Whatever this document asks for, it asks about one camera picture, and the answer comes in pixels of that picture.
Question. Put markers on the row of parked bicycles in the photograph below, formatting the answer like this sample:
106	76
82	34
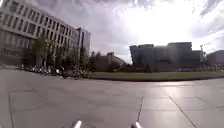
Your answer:
73	73

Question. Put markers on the row of trees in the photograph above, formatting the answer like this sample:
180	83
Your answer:
41	50

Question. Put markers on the small low building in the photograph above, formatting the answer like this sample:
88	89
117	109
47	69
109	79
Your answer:
110	62

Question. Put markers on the green grass lawn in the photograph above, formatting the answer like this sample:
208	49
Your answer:
150	75

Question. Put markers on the large pale grid-window building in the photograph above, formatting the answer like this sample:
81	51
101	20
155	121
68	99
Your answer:
30	23

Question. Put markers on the grey concrete slab plaza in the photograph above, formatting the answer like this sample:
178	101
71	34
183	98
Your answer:
100	100

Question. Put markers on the robot's own part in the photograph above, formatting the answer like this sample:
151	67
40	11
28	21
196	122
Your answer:
137	125
77	124

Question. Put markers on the dark blocky building complex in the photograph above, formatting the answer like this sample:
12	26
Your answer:
166	55

